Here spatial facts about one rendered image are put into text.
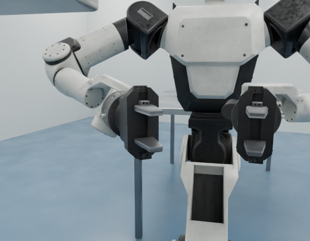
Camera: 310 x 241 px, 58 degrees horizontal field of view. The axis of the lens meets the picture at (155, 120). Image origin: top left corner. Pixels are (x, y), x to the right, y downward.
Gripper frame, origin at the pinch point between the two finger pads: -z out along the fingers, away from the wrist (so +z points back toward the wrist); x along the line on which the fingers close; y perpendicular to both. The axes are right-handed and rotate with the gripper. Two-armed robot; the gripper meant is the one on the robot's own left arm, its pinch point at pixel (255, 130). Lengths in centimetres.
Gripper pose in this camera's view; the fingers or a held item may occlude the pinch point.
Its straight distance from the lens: 44.1
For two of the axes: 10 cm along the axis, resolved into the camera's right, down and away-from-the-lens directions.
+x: 0.0, 9.8, 1.9
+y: -9.4, -0.6, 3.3
